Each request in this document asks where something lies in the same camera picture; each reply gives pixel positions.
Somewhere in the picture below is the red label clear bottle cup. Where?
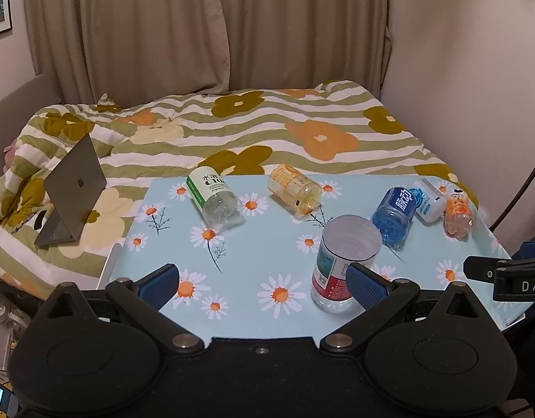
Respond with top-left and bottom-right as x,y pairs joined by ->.
311,214 -> 383,314

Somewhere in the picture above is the orange cartoon bottle cup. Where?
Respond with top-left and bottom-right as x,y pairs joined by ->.
444,189 -> 473,239

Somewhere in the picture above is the white bottle cup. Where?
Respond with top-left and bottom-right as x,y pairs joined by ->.
409,178 -> 446,225

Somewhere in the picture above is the blue bottle cup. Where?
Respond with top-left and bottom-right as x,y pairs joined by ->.
371,187 -> 417,247

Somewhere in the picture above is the green label clear bottle cup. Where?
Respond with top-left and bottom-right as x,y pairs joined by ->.
186,166 -> 244,232

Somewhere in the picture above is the yellow orange bottle cup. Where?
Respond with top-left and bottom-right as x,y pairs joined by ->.
267,163 -> 322,219

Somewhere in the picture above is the daisy print blue tablecloth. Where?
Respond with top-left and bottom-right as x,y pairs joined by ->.
97,173 -> 535,343

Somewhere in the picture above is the grey laptop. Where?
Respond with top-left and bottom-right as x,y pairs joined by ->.
34,134 -> 107,246

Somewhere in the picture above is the smartphone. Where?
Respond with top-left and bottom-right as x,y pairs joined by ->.
0,383 -> 19,417

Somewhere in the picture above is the striped floral duvet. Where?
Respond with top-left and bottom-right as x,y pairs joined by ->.
0,80 -> 458,298

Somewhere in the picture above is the beige curtain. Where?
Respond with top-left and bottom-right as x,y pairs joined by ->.
24,0 -> 391,107

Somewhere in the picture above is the black cable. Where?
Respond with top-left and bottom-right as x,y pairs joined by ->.
488,147 -> 535,232

